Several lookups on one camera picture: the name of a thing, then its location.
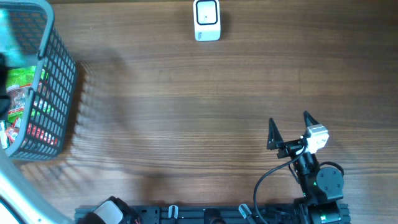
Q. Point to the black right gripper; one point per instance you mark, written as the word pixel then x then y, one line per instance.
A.
pixel 275 139

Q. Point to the red candy bar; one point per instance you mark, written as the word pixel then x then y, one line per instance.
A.
pixel 42 135

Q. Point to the green snack bag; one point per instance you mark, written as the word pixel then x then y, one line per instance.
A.
pixel 17 87

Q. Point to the red white small box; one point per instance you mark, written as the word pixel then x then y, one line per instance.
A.
pixel 12 131

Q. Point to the light blue tissue pack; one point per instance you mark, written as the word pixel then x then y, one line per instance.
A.
pixel 11 54

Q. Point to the dark green gum pack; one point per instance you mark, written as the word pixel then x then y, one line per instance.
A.
pixel 3 136

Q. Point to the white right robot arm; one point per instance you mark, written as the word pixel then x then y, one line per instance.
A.
pixel 321 182

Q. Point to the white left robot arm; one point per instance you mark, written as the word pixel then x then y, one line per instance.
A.
pixel 30 207

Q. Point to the white barcode scanner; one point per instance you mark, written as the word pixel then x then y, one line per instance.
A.
pixel 207 20

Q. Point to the dark grey plastic basket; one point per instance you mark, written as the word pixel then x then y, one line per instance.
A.
pixel 50 97

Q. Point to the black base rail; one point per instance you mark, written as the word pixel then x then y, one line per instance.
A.
pixel 272 213

